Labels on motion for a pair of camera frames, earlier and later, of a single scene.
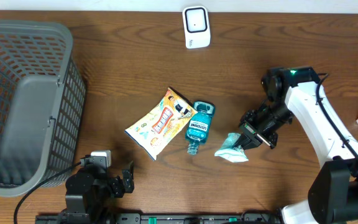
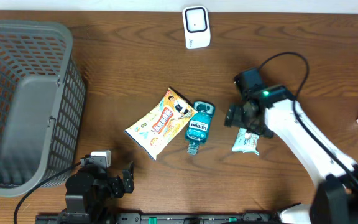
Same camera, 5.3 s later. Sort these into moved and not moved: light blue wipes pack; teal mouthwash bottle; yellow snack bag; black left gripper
Moved: light blue wipes pack
Not moved: black left gripper; yellow snack bag; teal mouthwash bottle
